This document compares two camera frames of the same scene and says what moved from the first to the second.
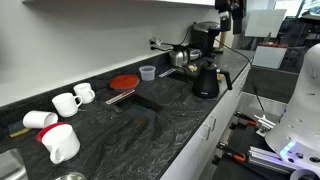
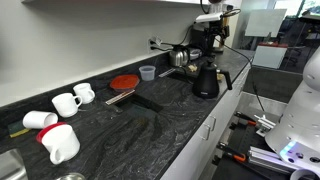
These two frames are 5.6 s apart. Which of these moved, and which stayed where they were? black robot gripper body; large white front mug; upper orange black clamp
Moved: black robot gripper body
Stayed: large white front mug; upper orange black clamp
